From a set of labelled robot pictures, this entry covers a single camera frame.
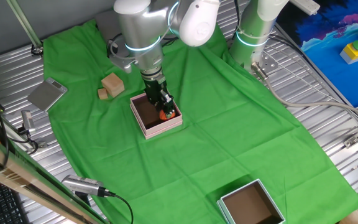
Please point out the white power strip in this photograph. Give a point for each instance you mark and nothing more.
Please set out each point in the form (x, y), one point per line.
(306, 6)

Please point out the green aluminium strut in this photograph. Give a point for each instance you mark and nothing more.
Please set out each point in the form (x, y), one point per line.
(23, 21)

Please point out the orange mini basketball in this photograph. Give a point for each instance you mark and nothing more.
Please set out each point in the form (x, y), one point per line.
(163, 116)

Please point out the silver digital kitchen scale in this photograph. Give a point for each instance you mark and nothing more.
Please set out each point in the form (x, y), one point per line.
(45, 95)

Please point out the grey cushion pad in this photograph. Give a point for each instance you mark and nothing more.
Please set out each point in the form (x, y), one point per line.
(109, 25)

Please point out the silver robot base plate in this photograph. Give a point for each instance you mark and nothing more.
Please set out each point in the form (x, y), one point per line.
(270, 65)

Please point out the pink gift box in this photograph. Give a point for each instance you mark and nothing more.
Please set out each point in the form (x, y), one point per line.
(154, 124)

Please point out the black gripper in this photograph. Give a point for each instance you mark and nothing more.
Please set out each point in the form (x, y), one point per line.
(154, 88)

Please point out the small wooden cube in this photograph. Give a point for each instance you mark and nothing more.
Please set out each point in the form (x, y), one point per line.
(102, 94)

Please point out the large wooden block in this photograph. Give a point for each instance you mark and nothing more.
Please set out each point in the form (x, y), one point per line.
(113, 84)

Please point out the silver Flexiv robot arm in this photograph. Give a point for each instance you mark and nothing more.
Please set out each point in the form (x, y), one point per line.
(141, 34)

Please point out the blue painted mat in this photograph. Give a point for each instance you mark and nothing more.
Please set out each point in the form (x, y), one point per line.
(337, 81)

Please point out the teal gift box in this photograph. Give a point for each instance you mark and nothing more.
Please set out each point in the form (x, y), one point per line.
(250, 208)

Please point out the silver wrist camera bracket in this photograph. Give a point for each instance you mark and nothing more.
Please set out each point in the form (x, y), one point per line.
(121, 62)

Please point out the green cloth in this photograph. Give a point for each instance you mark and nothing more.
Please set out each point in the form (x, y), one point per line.
(197, 140)

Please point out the brown desk edge rail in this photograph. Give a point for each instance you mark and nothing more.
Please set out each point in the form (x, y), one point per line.
(26, 183)

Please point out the silver camera with black mount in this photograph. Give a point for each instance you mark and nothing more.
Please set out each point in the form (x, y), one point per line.
(82, 185)

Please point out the yellow box green button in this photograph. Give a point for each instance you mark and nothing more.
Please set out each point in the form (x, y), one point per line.
(351, 54)

